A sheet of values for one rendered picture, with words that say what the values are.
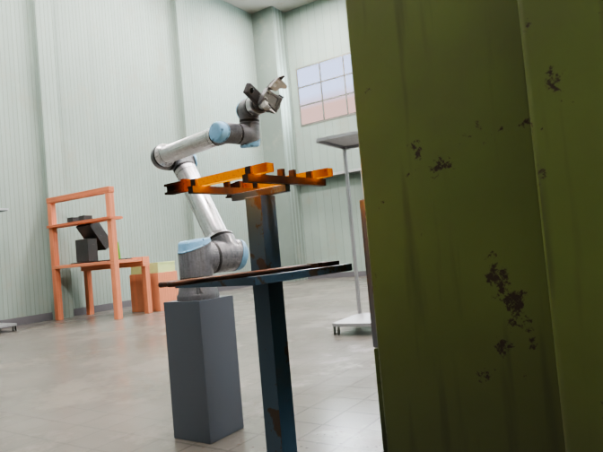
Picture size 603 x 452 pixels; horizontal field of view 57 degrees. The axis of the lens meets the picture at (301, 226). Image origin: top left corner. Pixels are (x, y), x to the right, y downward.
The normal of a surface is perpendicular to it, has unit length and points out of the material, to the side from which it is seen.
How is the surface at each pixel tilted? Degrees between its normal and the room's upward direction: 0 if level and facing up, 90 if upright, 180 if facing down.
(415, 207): 90
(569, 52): 90
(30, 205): 90
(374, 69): 90
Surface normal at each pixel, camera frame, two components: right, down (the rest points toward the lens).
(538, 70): -0.67, 0.03
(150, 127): 0.83, -0.10
